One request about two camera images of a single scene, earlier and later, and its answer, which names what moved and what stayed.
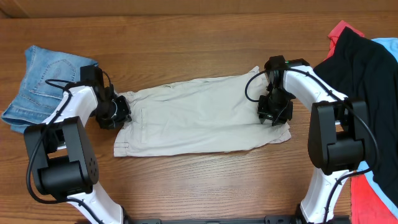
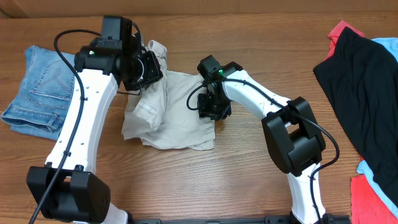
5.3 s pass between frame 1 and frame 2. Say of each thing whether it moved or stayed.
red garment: stayed
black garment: stayed
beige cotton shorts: moved
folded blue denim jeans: stayed
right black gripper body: moved
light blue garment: stayed
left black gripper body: moved
